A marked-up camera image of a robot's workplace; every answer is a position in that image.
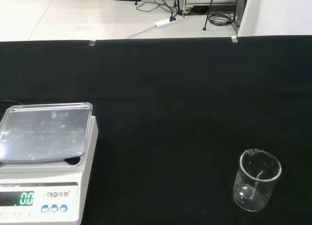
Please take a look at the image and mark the black bench cloth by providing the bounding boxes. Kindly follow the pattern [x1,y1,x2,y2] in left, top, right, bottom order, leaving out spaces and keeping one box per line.
[0,35,312,225]

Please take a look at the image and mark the white power strip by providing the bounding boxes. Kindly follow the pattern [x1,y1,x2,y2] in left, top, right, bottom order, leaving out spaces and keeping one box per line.
[155,17,179,29]

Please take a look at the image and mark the white electronic balance steel pan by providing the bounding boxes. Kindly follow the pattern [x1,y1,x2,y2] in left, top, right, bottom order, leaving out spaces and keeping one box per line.
[0,102,99,224]

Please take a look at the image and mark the black tripod leg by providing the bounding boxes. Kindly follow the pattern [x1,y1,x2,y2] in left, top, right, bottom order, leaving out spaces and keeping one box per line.
[201,0,216,31]

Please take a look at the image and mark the grey power strip cable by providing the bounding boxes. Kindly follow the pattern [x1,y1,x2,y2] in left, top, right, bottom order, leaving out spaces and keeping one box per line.
[124,24,157,38]

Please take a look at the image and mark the white partition panel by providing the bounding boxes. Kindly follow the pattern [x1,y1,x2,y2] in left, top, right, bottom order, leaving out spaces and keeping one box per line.
[236,0,312,38]

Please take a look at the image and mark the coiled black floor cable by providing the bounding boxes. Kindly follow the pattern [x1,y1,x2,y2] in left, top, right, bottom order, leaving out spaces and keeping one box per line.
[208,13,238,26]

